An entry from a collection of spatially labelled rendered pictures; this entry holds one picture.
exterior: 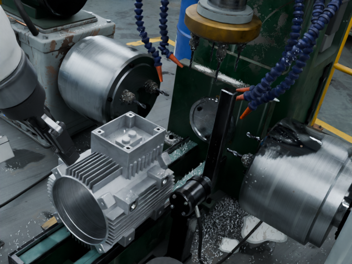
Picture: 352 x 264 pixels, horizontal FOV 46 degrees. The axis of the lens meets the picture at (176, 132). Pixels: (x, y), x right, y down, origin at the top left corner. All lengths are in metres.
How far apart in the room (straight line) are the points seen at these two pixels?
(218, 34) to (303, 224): 0.44
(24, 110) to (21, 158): 0.68
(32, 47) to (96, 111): 0.27
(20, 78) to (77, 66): 0.55
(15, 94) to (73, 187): 0.35
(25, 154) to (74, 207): 0.46
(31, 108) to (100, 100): 0.46
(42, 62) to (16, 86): 0.61
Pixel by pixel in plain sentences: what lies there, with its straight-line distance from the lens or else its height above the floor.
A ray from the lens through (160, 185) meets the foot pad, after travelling 0.85.
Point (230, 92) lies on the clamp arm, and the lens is 0.82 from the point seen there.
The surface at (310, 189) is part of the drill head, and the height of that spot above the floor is 1.11.
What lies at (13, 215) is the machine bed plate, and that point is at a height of 0.80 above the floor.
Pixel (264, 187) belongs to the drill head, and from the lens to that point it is 0.90.
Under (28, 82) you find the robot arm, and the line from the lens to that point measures 0.64.
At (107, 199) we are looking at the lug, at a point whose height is 1.09.
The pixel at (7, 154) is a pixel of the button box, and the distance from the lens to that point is 0.95.
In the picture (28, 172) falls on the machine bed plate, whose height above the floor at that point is 0.80.
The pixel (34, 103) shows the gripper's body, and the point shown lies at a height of 1.28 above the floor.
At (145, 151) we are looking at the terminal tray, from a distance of 0.83.
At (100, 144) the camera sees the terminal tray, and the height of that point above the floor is 1.13.
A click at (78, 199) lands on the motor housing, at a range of 0.94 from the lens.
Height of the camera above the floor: 1.62
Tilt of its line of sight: 33 degrees down
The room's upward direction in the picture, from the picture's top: 9 degrees clockwise
